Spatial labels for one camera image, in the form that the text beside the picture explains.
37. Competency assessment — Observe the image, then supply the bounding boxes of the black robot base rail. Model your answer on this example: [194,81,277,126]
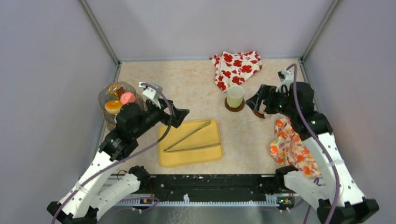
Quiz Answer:
[134,174,291,203]

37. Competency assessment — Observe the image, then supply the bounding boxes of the left brown coaster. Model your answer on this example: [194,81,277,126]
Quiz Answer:
[224,99,245,112]

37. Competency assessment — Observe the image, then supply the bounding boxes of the three-tier glass dessert stand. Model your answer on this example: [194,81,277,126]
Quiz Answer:
[98,82,146,131]

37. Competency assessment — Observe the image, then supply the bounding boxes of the red poppy cloth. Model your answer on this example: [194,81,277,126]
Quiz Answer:
[209,51,262,92]

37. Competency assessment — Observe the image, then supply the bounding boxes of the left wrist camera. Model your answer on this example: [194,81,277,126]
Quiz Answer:
[139,82,163,109]

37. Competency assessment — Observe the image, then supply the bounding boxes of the metal serving tongs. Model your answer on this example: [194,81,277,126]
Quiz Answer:
[162,119,221,154]

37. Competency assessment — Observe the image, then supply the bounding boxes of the yellow plastic tray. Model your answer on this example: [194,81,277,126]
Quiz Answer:
[157,119,224,168]

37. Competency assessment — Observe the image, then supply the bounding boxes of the green mug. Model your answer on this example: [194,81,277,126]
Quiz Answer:
[226,85,245,108]

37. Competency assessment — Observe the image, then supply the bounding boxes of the pink swirl roll cake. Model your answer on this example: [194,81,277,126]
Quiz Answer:
[120,92,136,105]

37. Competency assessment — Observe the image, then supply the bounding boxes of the right brown coaster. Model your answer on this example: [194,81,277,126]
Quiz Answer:
[254,111,265,119]

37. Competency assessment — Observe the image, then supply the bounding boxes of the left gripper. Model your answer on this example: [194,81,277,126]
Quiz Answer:
[133,98,189,139]

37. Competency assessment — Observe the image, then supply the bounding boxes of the brown star cookie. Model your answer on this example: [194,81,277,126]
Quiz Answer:
[115,87,125,99]

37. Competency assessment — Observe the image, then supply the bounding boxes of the orange glazed donut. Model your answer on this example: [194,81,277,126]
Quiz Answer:
[105,100,123,114]

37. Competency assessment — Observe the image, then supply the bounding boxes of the orange floral cloth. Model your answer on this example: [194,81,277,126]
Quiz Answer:
[269,118,321,179]

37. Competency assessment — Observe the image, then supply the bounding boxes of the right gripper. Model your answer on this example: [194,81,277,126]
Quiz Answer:
[245,84,297,119]

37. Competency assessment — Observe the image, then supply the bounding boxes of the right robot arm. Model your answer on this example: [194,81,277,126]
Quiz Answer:
[246,82,379,224]

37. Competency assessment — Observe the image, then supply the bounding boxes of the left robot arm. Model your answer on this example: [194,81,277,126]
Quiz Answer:
[47,98,190,224]

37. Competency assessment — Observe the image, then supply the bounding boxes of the brown coaster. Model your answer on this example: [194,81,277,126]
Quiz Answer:
[254,111,265,119]
[224,99,245,112]

